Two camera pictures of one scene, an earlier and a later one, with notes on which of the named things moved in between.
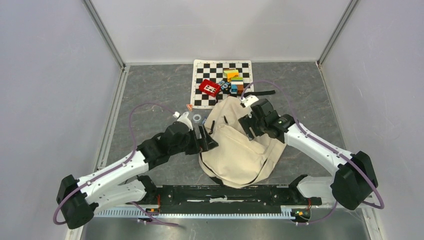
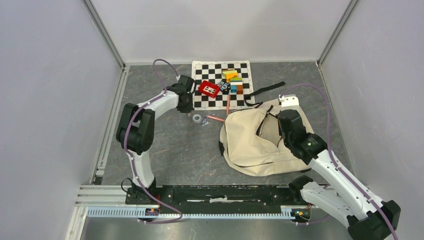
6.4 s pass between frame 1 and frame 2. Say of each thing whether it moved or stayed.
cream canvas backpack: moved
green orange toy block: stayed
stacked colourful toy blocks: stayed
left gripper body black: moved
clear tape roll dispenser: stayed
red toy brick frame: stayed
